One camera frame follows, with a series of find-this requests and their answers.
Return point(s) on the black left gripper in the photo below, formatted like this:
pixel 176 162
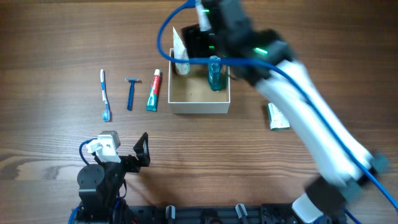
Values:
pixel 143 158

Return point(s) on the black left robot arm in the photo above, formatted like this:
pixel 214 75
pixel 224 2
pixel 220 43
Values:
pixel 102 177

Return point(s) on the blue white toothbrush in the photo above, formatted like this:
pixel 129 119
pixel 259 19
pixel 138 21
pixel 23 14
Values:
pixel 106 113

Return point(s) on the Colgate toothpaste tube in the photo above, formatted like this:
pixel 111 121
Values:
pixel 154 91

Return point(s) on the green white soap packet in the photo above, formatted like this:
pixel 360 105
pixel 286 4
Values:
pixel 277 120

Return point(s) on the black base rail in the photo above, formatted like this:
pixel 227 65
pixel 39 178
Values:
pixel 261 214

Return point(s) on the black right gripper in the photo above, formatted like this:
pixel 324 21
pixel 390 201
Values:
pixel 196 42

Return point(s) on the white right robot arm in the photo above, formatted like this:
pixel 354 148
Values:
pixel 266 61

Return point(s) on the blue Listerine mouthwash bottle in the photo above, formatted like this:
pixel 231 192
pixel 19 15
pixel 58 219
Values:
pixel 215 79

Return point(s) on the white cardboard box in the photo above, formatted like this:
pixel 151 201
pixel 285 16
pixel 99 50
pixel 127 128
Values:
pixel 191 93

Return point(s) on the white lotion tube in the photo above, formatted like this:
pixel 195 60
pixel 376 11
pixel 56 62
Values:
pixel 180 53

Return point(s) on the blue disposable razor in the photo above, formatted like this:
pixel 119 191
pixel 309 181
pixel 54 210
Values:
pixel 132 82

